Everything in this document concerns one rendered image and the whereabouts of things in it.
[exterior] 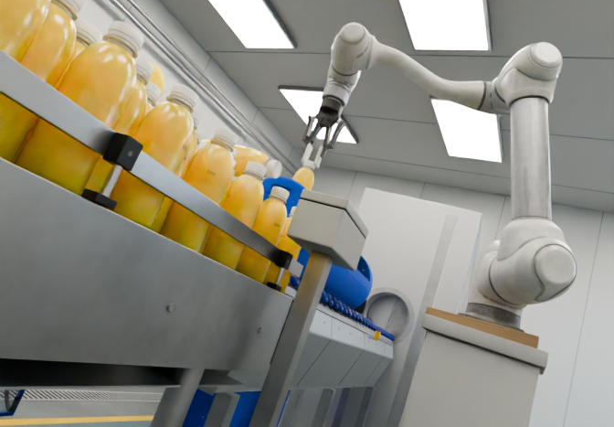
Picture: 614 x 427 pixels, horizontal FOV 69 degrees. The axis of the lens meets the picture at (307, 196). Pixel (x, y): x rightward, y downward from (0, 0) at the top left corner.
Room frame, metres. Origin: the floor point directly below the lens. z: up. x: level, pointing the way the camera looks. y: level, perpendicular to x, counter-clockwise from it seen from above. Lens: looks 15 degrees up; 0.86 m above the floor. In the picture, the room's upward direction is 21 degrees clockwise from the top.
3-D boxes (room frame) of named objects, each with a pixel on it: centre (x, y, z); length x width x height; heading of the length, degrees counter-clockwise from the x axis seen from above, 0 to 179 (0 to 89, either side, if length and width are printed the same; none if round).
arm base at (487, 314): (1.36, -0.66, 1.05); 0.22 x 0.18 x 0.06; 151
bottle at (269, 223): (0.94, 0.06, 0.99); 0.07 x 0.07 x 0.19
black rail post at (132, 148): (0.49, 0.21, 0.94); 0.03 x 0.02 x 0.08; 155
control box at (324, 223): (0.93, -0.07, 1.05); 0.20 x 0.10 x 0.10; 155
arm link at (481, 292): (1.34, -0.65, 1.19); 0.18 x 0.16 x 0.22; 176
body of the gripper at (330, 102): (1.39, 0.03, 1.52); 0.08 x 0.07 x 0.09; 65
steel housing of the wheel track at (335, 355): (2.19, -0.34, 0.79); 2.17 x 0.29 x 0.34; 155
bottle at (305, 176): (1.38, 0.03, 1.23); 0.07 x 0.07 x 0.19
